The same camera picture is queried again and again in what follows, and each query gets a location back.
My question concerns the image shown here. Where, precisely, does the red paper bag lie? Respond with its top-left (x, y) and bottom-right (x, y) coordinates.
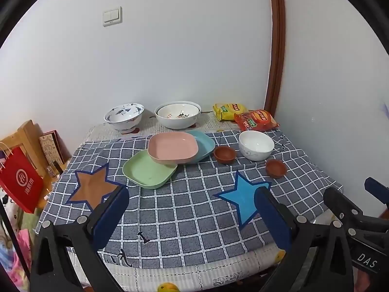
top-left (1, 142), bottom-right (44, 214)

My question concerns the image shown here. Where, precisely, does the white ceramic bowl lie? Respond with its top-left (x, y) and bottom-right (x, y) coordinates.
top-left (238, 130), bottom-right (275, 162)

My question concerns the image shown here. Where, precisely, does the pink square plate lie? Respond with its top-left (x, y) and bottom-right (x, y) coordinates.
top-left (148, 132), bottom-right (198, 165)

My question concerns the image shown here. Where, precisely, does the blue patterned white bowl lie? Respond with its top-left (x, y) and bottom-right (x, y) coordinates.
top-left (104, 103), bottom-right (144, 134)

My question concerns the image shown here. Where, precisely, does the teal square plate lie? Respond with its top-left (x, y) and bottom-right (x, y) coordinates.
top-left (187, 130), bottom-right (216, 164)

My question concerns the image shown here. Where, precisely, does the brown wooden door frame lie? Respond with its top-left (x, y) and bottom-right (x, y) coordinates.
top-left (264, 0), bottom-right (286, 116)

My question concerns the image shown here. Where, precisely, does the large white outer bowl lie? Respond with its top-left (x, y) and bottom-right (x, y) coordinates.
top-left (154, 101), bottom-right (202, 130)

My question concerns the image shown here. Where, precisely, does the brown clay bowl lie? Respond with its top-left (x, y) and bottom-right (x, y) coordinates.
top-left (214, 146), bottom-right (236, 165)
top-left (266, 159), bottom-right (287, 179)

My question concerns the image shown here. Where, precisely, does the green square plate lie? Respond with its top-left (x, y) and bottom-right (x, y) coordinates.
top-left (123, 150), bottom-right (177, 190)

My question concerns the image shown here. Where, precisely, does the white wall switch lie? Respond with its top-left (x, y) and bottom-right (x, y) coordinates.
top-left (102, 7), bottom-right (123, 27)

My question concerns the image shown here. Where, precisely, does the yellow chips bag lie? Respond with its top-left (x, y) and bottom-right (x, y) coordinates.
top-left (212, 103), bottom-right (248, 121)

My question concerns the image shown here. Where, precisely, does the patterned gift box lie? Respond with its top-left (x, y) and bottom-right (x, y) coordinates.
top-left (39, 130), bottom-right (71, 171)

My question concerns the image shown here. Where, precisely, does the red chips bag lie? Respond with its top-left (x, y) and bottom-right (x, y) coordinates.
top-left (234, 109), bottom-right (279, 132)

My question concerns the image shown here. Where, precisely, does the grey checked tablecloth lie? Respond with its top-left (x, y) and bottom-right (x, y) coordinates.
top-left (40, 137), bottom-right (272, 268)

